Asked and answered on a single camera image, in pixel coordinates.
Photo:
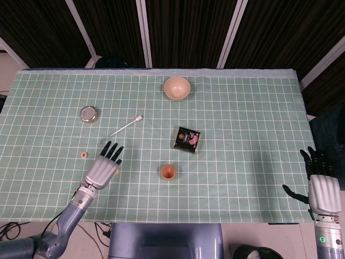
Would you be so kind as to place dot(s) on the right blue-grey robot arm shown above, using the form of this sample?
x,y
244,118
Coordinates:
x,y
328,237

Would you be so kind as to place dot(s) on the glass test tube white stopper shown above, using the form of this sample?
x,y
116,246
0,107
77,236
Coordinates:
x,y
139,118

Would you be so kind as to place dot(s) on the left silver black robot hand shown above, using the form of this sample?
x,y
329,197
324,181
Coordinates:
x,y
103,172

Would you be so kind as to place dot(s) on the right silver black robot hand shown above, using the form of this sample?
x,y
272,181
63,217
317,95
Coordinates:
x,y
324,194

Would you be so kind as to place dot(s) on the white partition frame post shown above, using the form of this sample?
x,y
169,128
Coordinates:
x,y
12,55
320,67
232,32
144,32
82,32

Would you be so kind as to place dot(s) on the black waste bin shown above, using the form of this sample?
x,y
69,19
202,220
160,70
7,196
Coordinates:
x,y
245,253

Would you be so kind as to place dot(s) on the beige bowl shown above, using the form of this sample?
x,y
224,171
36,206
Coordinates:
x,y
176,89

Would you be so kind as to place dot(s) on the black tea box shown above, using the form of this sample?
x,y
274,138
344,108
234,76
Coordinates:
x,y
186,139

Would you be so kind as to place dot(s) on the round tin with silver lid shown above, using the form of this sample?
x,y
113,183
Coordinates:
x,y
87,113

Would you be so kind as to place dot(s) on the orange cup with green band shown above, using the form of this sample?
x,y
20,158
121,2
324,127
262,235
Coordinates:
x,y
168,172

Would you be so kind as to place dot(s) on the green checked tablecloth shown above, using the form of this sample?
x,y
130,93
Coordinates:
x,y
215,189

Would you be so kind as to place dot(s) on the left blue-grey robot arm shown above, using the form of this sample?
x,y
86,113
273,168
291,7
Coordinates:
x,y
72,215

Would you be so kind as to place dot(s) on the blue-grey robot torso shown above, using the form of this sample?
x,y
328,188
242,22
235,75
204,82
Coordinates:
x,y
164,242

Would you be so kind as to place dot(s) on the black chair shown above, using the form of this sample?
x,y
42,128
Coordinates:
x,y
111,62

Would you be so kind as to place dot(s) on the cream chess piece red character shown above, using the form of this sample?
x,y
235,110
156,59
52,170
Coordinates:
x,y
117,173
85,155

